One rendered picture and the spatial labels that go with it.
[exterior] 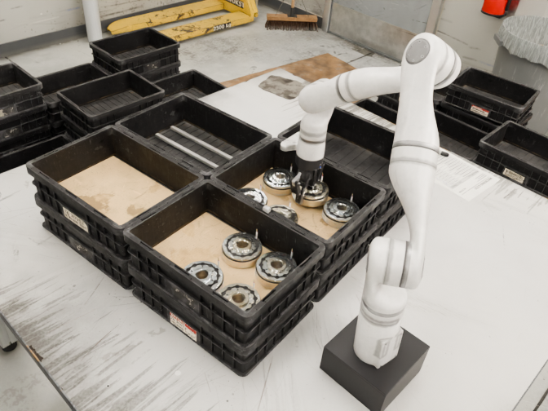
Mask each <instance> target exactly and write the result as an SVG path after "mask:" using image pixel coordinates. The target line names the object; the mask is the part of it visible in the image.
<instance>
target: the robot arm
mask: <svg viewBox="0 0 548 411"><path fill-rule="evenodd" d="M460 69H461V61H460V58H459V56H458V54H457V53H456V52H455V51H454V50H453V49H452V48H451V47H450V46H449V45H447V44H446V43H445V42H444V41H443V40H441V39H440V38H438V37H437V36H435V35H434V34H432V33H420V34H419V35H417V36H416V37H414V38H413V39H412V40H411V41H410V42H409V44H408V45H407V47H406V48H405V51H404V54H403V58H402V63H401V66H398V67H368V68H358V69H355V70H352V71H350V72H346V73H342V74H340V75H338V76H336V77H334V78H332V79H330V80H329V79H327V78H321V79H319V80H317V81H315V82H313V83H312V84H310V85H308V86H306V87H304V88H303V89H302V90H301V92H300V93H299V96H298V103H299V106H300V107H301V109H302V110H303V111H305V112H307V113H306V114H305V116H304V117H303V119H302V121H301V125H300V131H299V132H297V133H296V134H294V135H292V136H290V137H289V138H288V139H286V140H284V141H283V142H281V150H282V151H285V152H287V151H292V150H297V151H296V158H295V163H296V165H297V166H298V171H297V176H296V177H295V178H294V179H293V178H290V180H289V182H290V188H291V192H292V193H294V194H296V198H295V202H296V203H298V204H300V205H301V204H302V203H303V197H304V192H305V188H310V189H314V186H315V185H316V181H317V182H318V181H319V180H320V176H321V173H322V170H323V168H324V165H325V163H324V162H323V159H324V154H325V138H326V132H327V125H328V123H329V119H330V118H331V116H332V113H333V110H334V107H336V106H338V105H340V104H346V103H350V102H354V101H357V100H360V99H366V98H369V97H373V96H377V95H386V94H392V93H400V102H399V108H398V114H397V120H396V132H395V137H394V142H393V145H392V150H391V160H390V165H389V175H390V179H391V183H392V185H393V187H394V189H395V191H396V194H397V196H398V197H399V199H400V202H401V204H402V206H403V208H404V212H405V214H406V217H407V220H408V223H409V232H410V241H402V240H397V239H392V238H388V237H382V236H377V237H375V238H374V239H373V240H372V242H371V244H370V246H369V251H368V256H367V263H366V268H365V270H366V273H365V284H364V288H363V293H362V297H361V302H360V310H359V315H358V321H357V325H356V334H355V339H354V345H353V347H354V351H355V353H356V355H357V356H358V357H359V358H360V359H361V360H362V361H364V362H365V363H367V364H370V365H374V366H375V367H376V368H377V369H379V368H380V367H382V366H383V365H384V364H386V363H387V362H388V361H390V360H391V359H393V358H394V357H396V356H397V353H398V350H399V346H400V341H401V338H402V334H403V332H404V331H403V330H402V329H401V327H400V325H401V321H402V319H403V315H404V310H405V306H406V303H407V299H408V295H407V291H406V289H416V288H417V287H418V286H419V284H420V282H421V279H422V274H423V269H424V262H425V253H426V235H427V226H428V218H429V210H430V205H431V196H432V191H433V187H434V182H435V174H436V169H437V163H438V157H439V150H440V141H439V134H438V130H437V125H436V121H435V114H434V109H433V90H435V89H440V88H443V87H446V86H447V85H449V84H450V83H452V82H453V81H454V80H455V79H456V77H457V75H458V74H459V72H460ZM317 174H318V175H317ZM301 181H302V182H303V183H302V182H301ZM300 186H301V187H302V190H301V189H300Z"/></svg>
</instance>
